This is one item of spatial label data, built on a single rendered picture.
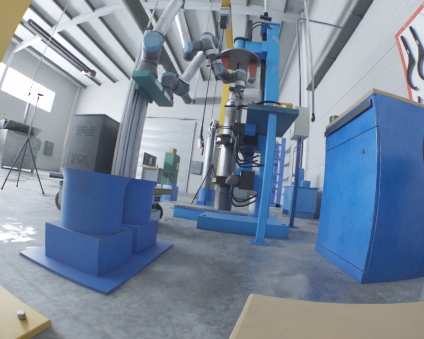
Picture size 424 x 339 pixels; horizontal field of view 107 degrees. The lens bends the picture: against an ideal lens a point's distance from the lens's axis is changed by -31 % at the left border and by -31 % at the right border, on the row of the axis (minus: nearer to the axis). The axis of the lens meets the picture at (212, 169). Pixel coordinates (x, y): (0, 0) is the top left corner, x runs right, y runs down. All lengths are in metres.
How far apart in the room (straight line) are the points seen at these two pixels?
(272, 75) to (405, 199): 2.30
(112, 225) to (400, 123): 1.38
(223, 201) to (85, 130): 1.65
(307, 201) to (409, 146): 3.65
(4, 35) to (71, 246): 0.68
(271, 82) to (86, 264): 2.73
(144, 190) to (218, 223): 1.05
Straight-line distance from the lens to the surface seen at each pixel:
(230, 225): 2.03
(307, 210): 4.74
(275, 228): 2.06
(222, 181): 2.48
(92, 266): 0.83
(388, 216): 1.17
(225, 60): 3.15
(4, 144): 8.97
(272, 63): 3.13
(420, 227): 1.34
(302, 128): 3.02
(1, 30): 0.56
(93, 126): 1.91
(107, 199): 0.84
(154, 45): 1.73
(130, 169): 2.07
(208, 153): 4.02
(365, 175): 1.21
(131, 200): 1.10
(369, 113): 1.24
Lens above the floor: 0.36
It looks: 5 degrees up
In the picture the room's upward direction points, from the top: 7 degrees clockwise
